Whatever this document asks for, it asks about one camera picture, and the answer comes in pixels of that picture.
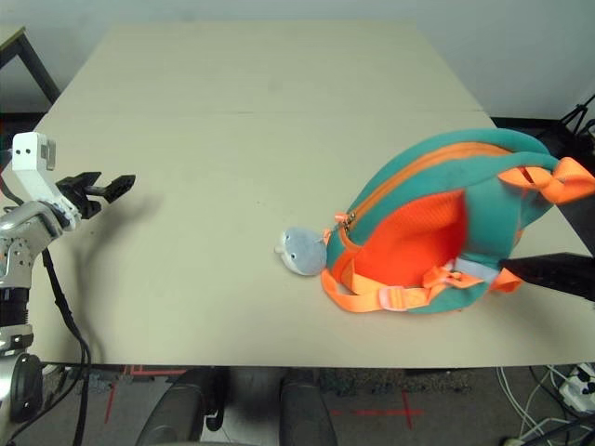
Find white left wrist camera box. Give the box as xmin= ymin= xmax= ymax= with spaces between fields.
xmin=9 ymin=131 xmax=75 ymax=231

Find grey plush dolphin keychain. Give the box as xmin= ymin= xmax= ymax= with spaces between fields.
xmin=273 ymin=225 xmax=329 ymax=278

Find dark grey robot left leg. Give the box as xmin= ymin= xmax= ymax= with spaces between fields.
xmin=137 ymin=369 xmax=229 ymax=446

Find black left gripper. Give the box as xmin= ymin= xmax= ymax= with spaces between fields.
xmin=54 ymin=171 xmax=137 ymax=221

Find teal and orange backpack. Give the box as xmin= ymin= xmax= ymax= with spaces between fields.
xmin=320 ymin=127 xmax=595 ymax=317

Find black tripod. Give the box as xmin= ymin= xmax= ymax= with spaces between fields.
xmin=560 ymin=92 xmax=595 ymax=140

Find white power strip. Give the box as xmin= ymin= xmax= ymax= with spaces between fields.
xmin=557 ymin=364 xmax=595 ymax=413

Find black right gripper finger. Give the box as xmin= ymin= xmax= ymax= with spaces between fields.
xmin=498 ymin=252 xmax=595 ymax=304

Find white floor cables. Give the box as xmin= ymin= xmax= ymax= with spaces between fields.
xmin=495 ymin=364 xmax=595 ymax=446

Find dark framed side table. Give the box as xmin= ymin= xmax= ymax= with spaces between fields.
xmin=0 ymin=26 xmax=62 ymax=113

